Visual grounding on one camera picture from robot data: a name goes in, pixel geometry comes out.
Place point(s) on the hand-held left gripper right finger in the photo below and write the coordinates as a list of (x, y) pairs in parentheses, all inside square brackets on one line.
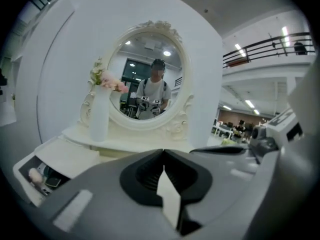
[(225, 196)]

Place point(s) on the rectangular ceiling light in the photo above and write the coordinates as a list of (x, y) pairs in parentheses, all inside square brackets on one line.
[(249, 103), (226, 107), (285, 36), (240, 49)]

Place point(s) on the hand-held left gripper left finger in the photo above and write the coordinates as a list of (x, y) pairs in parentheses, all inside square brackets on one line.
[(107, 209)]

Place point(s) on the oval white ornate mirror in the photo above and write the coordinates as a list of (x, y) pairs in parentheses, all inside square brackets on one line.
[(150, 59)]

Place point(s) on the white dressing table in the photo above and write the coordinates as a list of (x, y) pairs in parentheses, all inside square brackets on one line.
[(130, 146)]

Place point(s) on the white round object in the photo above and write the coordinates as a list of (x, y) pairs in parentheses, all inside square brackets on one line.
[(35, 175)]

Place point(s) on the small black square compact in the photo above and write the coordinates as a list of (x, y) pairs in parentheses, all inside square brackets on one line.
[(53, 181)]

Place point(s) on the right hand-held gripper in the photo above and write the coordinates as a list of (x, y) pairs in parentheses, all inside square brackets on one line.
[(265, 139)]

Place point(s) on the white office desk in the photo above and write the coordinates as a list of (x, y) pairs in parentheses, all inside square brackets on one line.
[(222, 131)]

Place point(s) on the small white drawer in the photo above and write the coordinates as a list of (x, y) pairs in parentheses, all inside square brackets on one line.
[(70, 156)]

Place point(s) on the white vase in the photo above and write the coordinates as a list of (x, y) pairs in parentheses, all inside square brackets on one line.
[(99, 119)]

